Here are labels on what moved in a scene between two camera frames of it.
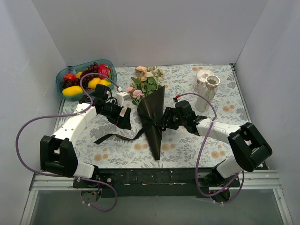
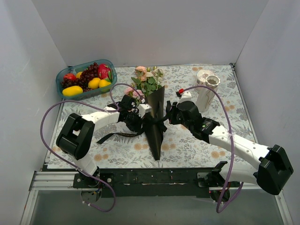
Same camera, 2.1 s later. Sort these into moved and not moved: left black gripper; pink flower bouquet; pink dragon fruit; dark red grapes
Moved: left black gripper
Not moved: pink dragon fruit; dark red grapes; pink flower bouquet
